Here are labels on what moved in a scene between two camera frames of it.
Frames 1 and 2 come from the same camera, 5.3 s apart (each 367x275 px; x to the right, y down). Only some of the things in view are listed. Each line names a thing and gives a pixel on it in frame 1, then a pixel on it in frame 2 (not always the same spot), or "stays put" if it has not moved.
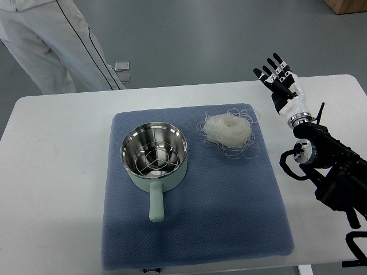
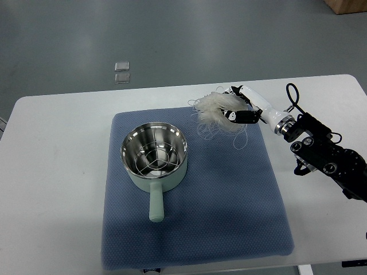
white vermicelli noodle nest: [232, 131] → [209, 109]
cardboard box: [344, 7] stays put
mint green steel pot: [154, 155] stays put
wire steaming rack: [156, 158] stays put
